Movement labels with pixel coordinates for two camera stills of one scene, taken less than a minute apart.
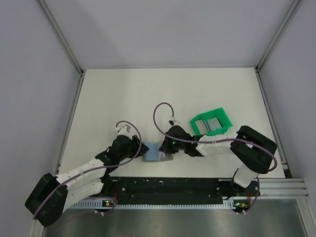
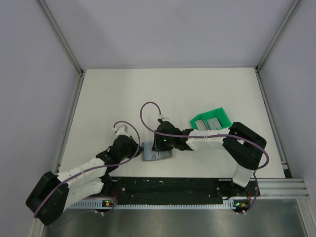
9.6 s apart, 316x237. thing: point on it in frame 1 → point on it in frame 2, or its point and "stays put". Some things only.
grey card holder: x=154 y=154 stays put
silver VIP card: x=214 y=123 stays put
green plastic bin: x=219 y=113 stays put
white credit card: x=162 y=154 → x=154 y=156
